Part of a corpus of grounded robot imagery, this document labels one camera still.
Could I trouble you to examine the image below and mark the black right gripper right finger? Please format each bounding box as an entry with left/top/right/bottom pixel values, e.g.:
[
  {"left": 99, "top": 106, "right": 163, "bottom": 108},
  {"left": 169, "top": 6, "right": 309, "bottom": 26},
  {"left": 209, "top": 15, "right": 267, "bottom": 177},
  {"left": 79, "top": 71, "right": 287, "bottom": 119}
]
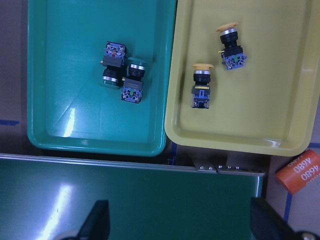
[{"left": 250, "top": 197, "right": 296, "bottom": 240}]

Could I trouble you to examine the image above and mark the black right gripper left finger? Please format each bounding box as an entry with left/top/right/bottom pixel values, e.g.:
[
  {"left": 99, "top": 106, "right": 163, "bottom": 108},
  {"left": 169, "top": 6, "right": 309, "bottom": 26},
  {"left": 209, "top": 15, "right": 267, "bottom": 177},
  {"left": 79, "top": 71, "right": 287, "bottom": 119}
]
[{"left": 75, "top": 200, "right": 110, "bottom": 240}]

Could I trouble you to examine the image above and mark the orange cylinder with white text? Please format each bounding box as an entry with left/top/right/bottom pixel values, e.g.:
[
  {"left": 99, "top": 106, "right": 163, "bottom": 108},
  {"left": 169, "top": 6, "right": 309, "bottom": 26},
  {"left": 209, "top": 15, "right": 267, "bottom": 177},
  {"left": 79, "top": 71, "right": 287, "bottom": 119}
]
[{"left": 275, "top": 149, "right": 320, "bottom": 195}]

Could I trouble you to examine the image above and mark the green push button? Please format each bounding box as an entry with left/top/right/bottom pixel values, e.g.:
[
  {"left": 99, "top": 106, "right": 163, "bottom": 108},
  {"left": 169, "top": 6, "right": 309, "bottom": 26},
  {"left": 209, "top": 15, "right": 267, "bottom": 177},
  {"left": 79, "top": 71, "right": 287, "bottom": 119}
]
[
  {"left": 121, "top": 57, "right": 147, "bottom": 104},
  {"left": 100, "top": 41, "right": 127, "bottom": 89}
]

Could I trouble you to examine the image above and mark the yellow push button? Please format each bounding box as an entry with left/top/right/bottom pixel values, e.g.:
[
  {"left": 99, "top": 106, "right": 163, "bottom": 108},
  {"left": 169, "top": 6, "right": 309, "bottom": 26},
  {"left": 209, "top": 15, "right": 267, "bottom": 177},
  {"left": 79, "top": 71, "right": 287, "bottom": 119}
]
[
  {"left": 190, "top": 63, "right": 214, "bottom": 109},
  {"left": 216, "top": 21, "right": 247, "bottom": 71}
]

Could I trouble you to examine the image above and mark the green conveyor belt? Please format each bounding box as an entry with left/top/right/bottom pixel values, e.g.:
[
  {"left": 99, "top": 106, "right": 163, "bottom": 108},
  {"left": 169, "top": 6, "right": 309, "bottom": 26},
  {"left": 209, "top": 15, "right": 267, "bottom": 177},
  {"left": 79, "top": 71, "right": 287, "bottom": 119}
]
[{"left": 0, "top": 154, "right": 263, "bottom": 240}]

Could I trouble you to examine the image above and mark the yellow plastic tray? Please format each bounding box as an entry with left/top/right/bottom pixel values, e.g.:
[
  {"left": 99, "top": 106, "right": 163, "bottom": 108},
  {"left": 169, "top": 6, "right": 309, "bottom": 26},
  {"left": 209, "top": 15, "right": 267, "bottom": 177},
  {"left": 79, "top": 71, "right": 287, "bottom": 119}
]
[{"left": 165, "top": 0, "right": 320, "bottom": 157}]

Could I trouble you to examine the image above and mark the green plastic tray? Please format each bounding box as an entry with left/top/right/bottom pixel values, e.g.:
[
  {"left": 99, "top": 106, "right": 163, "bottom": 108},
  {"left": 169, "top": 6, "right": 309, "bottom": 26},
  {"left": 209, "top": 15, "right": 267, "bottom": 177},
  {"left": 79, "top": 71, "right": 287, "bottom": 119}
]
[{"left": 27, "top": 0, "right": 177, "bottom": 157}]

